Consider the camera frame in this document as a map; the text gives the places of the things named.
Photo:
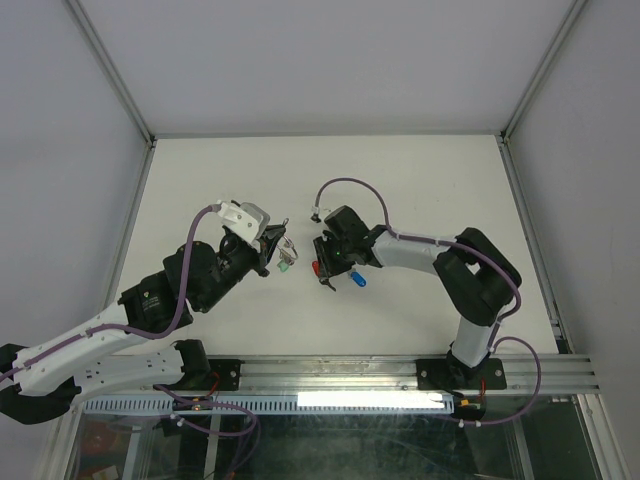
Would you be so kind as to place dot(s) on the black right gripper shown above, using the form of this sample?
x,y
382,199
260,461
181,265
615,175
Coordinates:
x,y
328,267

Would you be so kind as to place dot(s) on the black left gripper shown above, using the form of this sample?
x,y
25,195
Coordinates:
x,y
268,244

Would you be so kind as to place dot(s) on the key with red tag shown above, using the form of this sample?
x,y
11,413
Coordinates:
x,y
322,275

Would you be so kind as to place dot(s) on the metal keyring with clips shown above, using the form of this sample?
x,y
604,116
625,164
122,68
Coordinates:
x,y
288,254

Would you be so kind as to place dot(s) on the key with blue tag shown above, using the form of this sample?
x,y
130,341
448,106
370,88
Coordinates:
x,y
357,278

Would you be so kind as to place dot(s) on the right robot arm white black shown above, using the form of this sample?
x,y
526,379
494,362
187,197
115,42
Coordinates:
x,y
480,281

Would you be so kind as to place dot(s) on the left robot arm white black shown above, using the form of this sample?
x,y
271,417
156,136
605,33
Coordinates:
x,y
47,380

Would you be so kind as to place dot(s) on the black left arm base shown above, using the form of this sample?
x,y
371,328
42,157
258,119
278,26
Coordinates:
x,y
196,371

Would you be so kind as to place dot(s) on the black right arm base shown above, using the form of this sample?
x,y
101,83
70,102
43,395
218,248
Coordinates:
x,y
448,374

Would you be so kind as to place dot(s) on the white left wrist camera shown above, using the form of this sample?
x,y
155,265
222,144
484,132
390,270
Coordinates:
x,y
246,220

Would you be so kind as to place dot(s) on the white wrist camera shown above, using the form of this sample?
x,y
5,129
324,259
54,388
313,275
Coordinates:
x,y
246,220
318,214

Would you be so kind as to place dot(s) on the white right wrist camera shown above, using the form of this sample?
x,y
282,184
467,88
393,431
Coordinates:
x,y
318,214

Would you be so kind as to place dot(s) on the aluminium mounting rail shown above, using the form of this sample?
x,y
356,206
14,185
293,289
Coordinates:
x,y
556,374

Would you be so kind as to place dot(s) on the white slotted cable duct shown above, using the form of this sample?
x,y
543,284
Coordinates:
x,y
303,403

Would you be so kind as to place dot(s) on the right aluminium frame post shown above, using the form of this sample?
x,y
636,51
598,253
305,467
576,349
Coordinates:
x,y
505,144

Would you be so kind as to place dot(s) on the aluminium frame post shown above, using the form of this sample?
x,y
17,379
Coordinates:
x,y
505,144
81,18

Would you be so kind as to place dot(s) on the left aluminium frame post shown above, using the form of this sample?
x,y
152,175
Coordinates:
x,y
81,18

